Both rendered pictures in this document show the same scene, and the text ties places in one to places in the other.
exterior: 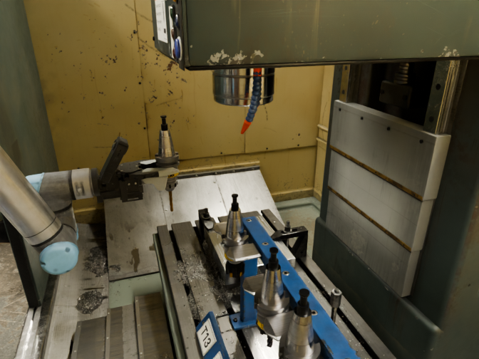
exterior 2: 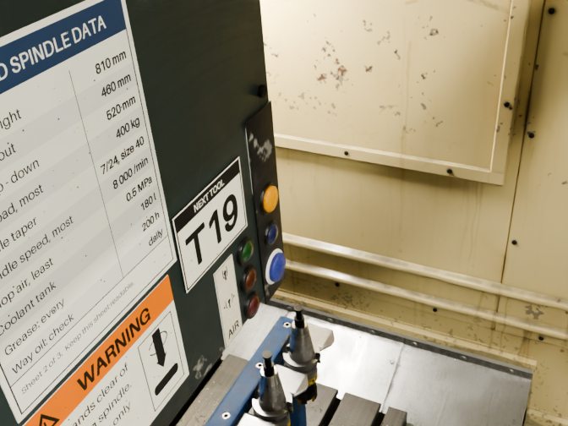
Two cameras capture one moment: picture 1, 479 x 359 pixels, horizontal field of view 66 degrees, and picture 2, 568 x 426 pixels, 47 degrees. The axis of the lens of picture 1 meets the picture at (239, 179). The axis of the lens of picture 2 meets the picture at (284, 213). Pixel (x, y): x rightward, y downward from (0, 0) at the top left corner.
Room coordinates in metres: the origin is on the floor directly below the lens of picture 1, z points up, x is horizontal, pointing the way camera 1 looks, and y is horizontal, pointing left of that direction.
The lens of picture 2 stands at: (0.97, 0.48, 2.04)
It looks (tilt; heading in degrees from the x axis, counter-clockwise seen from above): 34 degrees down; 227
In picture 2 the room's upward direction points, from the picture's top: 5 degrees counter-clockwise
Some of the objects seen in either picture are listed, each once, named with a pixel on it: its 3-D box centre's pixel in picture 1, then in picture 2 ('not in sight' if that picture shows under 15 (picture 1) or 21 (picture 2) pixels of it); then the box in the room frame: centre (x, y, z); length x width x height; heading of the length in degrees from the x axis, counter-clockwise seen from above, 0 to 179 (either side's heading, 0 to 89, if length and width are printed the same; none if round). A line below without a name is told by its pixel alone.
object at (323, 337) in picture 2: not in sight; (314, 336); (0.36, -0.11, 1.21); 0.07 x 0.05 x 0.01; 108
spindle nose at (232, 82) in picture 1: (243, 76); not in sight; (0.97, -0.01, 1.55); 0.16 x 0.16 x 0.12
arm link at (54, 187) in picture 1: (50, 189); not in sight; (0.82, 0.46, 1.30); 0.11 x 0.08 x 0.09; 108
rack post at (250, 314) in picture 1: (249, 277); not in sight; (0.80, -0.02, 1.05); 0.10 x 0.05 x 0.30; 108
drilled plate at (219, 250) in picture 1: (246, 246); not in sight; (1.07, -0.02, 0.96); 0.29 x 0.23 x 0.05; 18
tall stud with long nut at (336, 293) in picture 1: (334, 308); not in sight; (0.77, -0.26, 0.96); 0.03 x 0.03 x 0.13
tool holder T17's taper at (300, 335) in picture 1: (301, 328); (300, 338); (0.41, -0.09, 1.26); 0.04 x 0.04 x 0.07
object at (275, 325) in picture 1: (284, 325); (287, 381); (0.47, -0.07, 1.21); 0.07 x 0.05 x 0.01; 108
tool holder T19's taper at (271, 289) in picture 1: (272, 282); (270, 385); (0.52, -0.06, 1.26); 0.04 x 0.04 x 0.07
